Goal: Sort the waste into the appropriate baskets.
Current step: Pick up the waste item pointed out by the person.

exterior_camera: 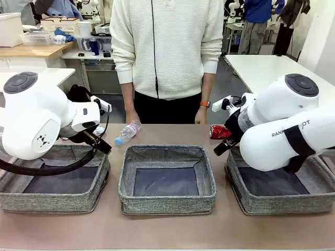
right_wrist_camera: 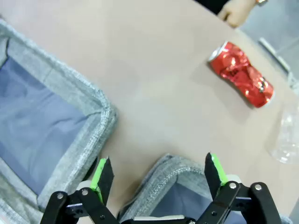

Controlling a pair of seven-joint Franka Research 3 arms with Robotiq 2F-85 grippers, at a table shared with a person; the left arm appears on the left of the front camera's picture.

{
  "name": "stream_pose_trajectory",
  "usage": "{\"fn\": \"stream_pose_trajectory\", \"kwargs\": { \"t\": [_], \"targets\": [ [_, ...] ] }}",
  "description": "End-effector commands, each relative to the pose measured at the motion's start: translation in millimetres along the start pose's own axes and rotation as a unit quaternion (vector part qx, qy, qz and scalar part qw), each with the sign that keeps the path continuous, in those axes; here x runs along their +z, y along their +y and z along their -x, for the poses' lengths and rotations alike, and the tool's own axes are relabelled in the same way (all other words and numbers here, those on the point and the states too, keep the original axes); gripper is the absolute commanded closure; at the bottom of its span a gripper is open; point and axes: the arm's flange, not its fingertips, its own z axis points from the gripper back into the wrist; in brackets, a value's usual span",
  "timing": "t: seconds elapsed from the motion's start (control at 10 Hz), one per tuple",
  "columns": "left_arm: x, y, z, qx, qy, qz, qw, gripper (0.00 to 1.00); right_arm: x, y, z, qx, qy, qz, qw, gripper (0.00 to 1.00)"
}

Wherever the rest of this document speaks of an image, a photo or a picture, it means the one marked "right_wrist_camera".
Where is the crushed red soda can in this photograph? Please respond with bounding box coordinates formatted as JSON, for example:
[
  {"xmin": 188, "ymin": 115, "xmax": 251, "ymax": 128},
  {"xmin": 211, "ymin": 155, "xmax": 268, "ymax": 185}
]
[{"xmin": 207, "ymin": 41, "xmax": 276, "ymax": 109}]

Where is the large white table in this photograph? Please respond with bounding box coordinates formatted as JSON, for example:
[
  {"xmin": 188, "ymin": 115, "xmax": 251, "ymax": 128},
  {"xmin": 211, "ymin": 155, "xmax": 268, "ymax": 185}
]
[{"xmin": 258, "ymin": 37, "xmax": 292, "ymax": 73}]

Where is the grey fabric basket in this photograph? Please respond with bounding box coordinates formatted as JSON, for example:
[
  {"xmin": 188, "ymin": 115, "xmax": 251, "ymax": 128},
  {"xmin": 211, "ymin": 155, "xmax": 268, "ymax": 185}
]
[
  {"xmin": 116, "ymin": 153, "xmax": 294, "ymax": 224},
  {"xmin": 0, "ymin": 18, "xmax": 118, "ymax": 224}
]

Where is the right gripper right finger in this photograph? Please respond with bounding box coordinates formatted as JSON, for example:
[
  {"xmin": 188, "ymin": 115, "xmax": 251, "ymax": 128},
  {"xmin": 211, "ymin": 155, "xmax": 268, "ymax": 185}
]
[{"xmin": 198, "ymin": 153, "xmax": 281, "ymax": 224}]

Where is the person's left hand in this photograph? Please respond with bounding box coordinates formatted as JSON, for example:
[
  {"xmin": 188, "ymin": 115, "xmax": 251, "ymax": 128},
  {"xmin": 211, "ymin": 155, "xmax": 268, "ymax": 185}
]
[{"xmin": 218, "ymin": 0, "xmax": 255, "ymax": 29}]

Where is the clear plastic bottle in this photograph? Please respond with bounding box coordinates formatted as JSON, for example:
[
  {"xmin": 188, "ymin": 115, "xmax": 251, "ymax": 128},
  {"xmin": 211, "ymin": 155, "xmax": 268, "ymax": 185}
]
[{"xmin": 264, "ymin": 98, "xmax": 299, "ymax": 165}]

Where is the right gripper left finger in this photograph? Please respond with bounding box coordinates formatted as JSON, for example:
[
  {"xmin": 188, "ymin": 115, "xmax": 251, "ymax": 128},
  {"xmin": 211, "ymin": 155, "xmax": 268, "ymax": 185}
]
[{"xmin": 41, "ymin": 156, "xmax": 117, "ymax": 224}]

